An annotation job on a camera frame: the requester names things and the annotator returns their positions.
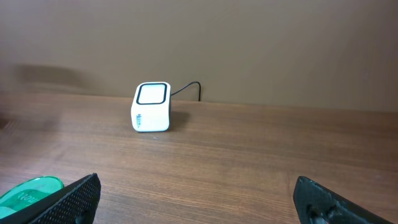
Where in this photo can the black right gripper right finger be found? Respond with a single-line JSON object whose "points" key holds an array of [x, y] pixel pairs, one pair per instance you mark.
{"points": [[315, 203]]}

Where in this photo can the white barcode scanner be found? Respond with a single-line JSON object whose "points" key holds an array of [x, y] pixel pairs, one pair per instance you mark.
{"points": [[151, 107]]}

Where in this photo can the green lidded jar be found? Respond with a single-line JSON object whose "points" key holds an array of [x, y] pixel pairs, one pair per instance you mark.
{"points": [[27, 193]]}

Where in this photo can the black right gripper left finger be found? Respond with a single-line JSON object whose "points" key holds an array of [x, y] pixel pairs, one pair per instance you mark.
{"points": [[74, 204]]}

